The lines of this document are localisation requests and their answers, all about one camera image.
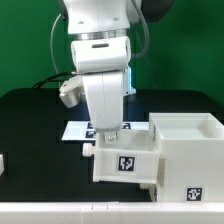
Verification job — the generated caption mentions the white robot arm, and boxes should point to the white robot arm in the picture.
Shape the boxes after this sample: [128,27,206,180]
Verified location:
[60,0,174,144]

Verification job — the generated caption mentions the black base cables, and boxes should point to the black base cables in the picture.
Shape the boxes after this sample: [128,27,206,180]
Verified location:
[31,70,78,90]

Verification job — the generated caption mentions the white front barrier rail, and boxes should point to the white front barrier rail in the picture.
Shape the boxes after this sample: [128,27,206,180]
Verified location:
[0,202,224,224]

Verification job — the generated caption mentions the white left barrier block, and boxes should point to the white left barrier block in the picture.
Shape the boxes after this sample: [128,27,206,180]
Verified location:
[0,154,4,176]

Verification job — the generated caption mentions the white drawer box front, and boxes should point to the white drawer box front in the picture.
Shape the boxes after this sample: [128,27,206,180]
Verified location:
[82,129,159,184]

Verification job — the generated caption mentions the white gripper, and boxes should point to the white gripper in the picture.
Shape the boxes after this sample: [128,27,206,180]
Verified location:
[71,36,131,144]

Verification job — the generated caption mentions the white drawer cabinet frame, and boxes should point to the white drawer cabinet frame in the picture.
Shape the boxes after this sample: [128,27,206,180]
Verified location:
[149,113,224,203]

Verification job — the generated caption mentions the grey corrugated arm hose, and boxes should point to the grey corrugated arm hose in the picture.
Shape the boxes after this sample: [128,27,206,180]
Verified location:
[130,0,150,58]

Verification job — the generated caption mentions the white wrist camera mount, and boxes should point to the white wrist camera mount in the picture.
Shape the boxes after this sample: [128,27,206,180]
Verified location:
[59,75,86,108]

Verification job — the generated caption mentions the grey camera cable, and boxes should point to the grey camera cable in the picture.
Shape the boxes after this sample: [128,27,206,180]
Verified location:
[49,13,64,75]

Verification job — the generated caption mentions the white drawer box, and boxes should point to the white drawer box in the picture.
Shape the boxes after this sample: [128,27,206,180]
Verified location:
[140,183,157,202]
[82,129,159,184]

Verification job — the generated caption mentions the white paper marker sheet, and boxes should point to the white paper marker sheet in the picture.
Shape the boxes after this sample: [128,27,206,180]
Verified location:
[62,121,149,142]

